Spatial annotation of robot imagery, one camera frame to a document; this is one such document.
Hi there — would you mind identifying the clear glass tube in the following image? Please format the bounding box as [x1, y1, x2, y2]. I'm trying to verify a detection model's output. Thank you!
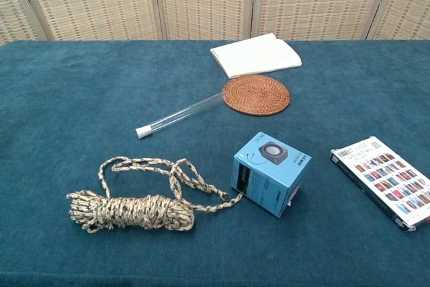
[135, 92, 226, 140]

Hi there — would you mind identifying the small white stopper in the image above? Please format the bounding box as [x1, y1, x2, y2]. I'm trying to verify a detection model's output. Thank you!
[134, 124, 151, 140]

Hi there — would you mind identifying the round woven rattan coaster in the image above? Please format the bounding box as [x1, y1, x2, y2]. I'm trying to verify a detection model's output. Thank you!
[220, 74, 292, 117]

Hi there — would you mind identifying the blue speaker box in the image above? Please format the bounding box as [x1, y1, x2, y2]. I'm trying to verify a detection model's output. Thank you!
[230, 131, 312, 219]

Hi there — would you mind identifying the white folded cloth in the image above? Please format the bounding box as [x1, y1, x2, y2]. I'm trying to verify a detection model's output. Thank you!
[210, 32, 302, 80]

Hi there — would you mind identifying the blue table cloth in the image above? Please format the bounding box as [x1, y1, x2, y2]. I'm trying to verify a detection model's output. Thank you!
[0, 39, 430, 287]

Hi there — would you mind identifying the woven bamboo folding screen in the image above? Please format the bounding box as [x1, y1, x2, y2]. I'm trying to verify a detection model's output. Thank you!
[0, 0, 430, 46]

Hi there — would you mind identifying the white box with picture grid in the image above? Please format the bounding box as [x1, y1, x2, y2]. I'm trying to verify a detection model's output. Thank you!
[329, 136, 430, 233]

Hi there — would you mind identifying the beige speckled rope bundle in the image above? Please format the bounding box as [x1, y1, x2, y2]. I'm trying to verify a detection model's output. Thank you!
[65, 156, 244, 235]

